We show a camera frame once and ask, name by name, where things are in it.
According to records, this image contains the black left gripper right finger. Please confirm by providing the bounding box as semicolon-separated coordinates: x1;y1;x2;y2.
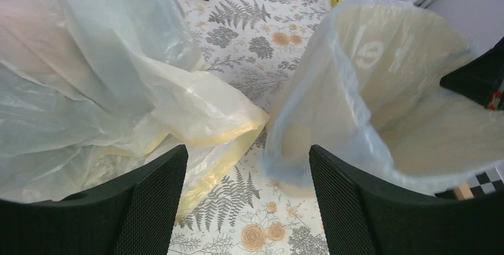
309;145;503;254

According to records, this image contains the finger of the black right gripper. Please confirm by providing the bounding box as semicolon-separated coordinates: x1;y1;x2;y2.
439;39;503;111

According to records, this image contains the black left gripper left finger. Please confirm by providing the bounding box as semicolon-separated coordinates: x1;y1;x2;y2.
1;145;188;254

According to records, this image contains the light blue trash bag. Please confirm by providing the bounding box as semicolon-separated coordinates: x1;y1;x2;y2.
260;0;504;197

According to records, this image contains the beige plastic trash bin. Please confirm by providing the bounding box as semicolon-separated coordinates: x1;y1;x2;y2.
272;0;504;199

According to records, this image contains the translucent white yellow trash bag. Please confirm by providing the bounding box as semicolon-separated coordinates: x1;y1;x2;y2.
1;0;268;216

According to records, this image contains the black white checkerboard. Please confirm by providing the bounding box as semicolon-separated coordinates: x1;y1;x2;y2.
434;164;503;200

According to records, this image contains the small tan wooden block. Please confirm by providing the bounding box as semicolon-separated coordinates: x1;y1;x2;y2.
453;182;474;200

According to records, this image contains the floral patterned table mat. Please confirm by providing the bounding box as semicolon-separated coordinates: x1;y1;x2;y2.
169;0;331;254

